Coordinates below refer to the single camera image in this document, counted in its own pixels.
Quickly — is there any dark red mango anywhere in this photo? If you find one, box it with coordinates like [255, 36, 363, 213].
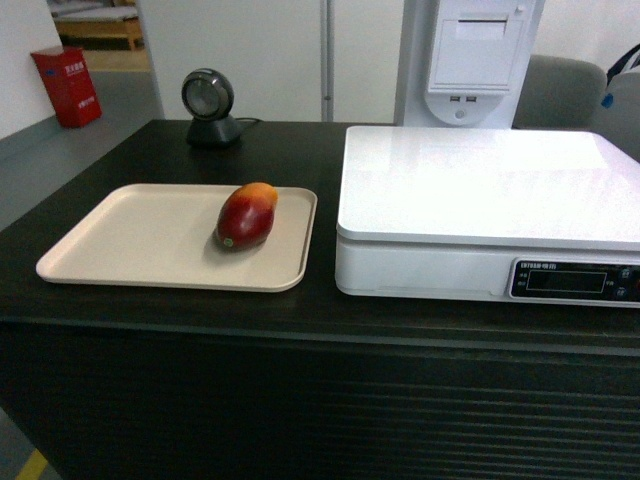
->
[214, 182, 279, 250]

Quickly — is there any white checkout scale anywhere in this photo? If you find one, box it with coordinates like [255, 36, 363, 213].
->
[335, 126, 639, 308]

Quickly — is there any black checkout counter cabinet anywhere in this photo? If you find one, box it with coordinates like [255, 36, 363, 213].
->
[1, 121, 639, 479]

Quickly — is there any beige plastic tray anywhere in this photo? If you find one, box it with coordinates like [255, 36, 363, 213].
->
[36, 184, 317, 292]

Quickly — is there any white wheeled partition panel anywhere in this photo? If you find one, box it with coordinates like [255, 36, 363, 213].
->
[138, 1, 403, 123]

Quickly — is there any black barcode scanner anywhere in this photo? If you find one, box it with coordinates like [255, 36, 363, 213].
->
[181, 68, 243, 148]

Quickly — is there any white POS terminal stand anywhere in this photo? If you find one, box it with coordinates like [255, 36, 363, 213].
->
[394, 0, 544, 129]

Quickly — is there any grey chair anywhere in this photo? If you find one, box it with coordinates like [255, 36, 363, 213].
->
[512, 55, 606, 130]

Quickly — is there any wooden furniture in background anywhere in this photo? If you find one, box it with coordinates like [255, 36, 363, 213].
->
[48, 1, 143, 51]

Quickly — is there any red fire extinguisher box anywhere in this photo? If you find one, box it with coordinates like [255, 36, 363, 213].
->
[31, 46, 102, 128]

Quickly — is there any white blue label printer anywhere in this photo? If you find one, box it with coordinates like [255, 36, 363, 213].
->
[590, 45, 640, 161]

